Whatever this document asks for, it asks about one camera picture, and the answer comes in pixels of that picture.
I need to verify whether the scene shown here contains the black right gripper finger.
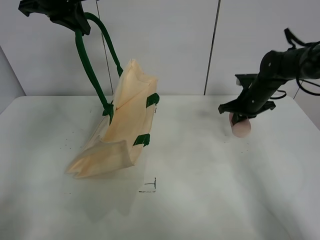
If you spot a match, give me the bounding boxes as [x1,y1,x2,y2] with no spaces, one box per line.
[231,113,247,126]

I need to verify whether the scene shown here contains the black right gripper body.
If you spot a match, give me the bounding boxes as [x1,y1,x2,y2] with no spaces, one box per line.
[218,74,285,120]

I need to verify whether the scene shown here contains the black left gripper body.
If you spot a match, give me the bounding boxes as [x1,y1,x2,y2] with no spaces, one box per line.
[18,0,91,35]

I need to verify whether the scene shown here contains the pink peach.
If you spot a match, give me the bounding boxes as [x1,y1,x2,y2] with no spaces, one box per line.
[229,113,251,138]

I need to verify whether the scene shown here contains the cream linen bag green handles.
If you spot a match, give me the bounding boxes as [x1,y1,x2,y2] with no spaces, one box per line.
[65,12,160,179]

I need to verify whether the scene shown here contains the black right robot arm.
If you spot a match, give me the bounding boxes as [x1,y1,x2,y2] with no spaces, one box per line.
[218,42,320,124]

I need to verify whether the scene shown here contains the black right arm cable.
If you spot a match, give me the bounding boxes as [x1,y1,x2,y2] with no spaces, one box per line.
[273,27,320,100]

